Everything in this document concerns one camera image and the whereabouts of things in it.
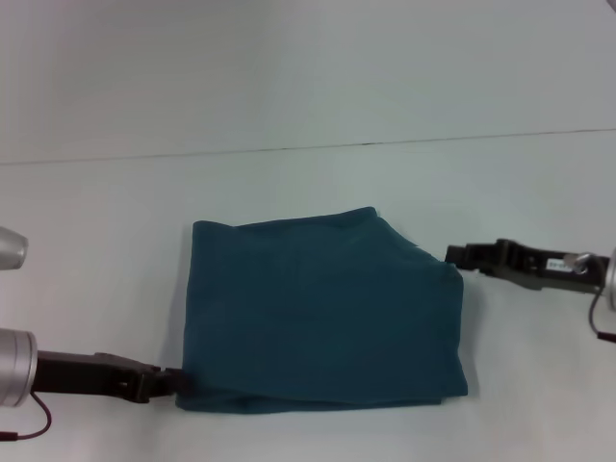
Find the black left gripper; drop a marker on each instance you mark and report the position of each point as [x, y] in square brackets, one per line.
[86, 375]

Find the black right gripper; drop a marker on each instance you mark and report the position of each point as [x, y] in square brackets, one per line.
[548, 267]

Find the teal t-shirt with white lettering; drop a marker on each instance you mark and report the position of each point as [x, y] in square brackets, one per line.
[327, 313]

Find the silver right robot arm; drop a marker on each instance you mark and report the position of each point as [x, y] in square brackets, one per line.
[612, 279]

